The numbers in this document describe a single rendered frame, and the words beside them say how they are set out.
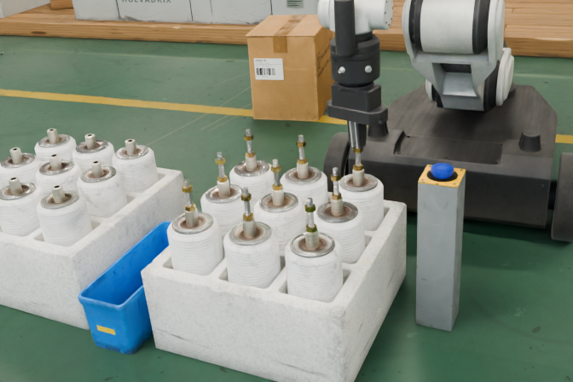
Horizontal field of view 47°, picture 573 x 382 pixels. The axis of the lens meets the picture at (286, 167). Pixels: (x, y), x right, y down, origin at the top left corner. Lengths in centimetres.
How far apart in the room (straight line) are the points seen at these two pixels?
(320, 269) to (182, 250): 26
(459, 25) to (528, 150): 34
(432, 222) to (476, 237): 43
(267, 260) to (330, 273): 12
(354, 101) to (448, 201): 24
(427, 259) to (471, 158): 38
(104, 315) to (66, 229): 19
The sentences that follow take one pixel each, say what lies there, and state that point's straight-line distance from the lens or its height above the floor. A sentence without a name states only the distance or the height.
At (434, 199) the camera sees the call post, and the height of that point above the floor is 28.
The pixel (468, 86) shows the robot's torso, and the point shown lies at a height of 30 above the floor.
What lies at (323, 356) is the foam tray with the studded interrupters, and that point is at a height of 9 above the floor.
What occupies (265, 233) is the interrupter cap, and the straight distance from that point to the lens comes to 116.
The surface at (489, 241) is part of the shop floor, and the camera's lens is 162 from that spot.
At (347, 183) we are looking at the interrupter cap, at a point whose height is 25.
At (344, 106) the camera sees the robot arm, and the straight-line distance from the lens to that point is 123.
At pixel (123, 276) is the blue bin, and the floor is 8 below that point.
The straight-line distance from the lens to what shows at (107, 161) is 161.
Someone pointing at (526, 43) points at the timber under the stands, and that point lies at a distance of 298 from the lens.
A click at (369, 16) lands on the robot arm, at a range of 115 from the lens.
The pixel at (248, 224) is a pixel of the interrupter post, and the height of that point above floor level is 28.
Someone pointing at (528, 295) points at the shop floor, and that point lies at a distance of 146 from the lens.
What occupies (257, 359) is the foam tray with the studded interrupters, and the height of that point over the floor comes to 4.
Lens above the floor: 85
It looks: 26 degrees down
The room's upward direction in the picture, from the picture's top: 5 degrees counter-clockwise
